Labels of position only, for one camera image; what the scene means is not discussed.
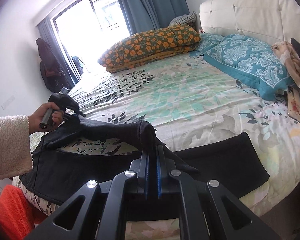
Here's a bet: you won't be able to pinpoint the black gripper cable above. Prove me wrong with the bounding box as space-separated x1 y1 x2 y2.
32 129 53 217

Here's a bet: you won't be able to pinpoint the orange fleece pants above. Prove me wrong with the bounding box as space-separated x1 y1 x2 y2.
0 185 47 239

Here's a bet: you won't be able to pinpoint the orange floral folded quilt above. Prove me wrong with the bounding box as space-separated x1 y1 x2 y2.
98 24 201 73

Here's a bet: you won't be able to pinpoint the person's left hand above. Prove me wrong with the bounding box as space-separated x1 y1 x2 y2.
28 102 64 135

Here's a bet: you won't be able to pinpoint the cream fleece left forearm sleeve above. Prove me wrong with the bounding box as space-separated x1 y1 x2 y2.
0 115 33 180

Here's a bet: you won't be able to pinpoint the cream padded headboard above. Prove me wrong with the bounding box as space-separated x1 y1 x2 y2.
199 0 300 45

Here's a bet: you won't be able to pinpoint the checkered grey cushion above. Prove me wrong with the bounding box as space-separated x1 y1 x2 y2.
169 11 197 27

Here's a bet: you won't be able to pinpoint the teal damask pillow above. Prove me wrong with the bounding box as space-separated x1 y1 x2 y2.
204 34 294 101
190 33 224 56

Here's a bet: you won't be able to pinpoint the dark blue left curtain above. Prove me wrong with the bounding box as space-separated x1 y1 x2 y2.
37 17 81 89

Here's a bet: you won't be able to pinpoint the white wall socket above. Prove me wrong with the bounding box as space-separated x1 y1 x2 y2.
1 94 15 110

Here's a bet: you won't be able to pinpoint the floral bed sheet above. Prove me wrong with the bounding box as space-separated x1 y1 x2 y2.
13 54 300 239

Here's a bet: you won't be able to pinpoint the black pants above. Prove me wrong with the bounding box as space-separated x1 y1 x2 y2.
13 116 270 205

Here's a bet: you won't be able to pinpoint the window with dark frame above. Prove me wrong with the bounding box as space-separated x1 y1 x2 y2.
53 0 130 75

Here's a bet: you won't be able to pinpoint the pink beige crumpled cloth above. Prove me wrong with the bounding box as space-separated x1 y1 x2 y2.
271 41 300 88

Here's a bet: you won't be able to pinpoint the phone with floral case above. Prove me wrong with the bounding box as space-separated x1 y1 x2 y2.
287 86 300 123

